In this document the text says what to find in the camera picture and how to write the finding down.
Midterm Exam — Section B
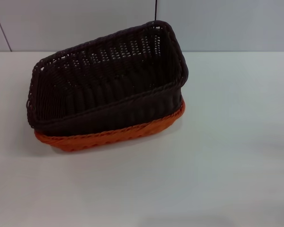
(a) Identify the orange woven plastic basket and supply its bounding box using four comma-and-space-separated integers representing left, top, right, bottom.
34, 100, 186, 154

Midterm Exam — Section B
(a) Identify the dark brown woven plastic basket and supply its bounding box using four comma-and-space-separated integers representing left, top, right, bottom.
26, 20, 187, 135

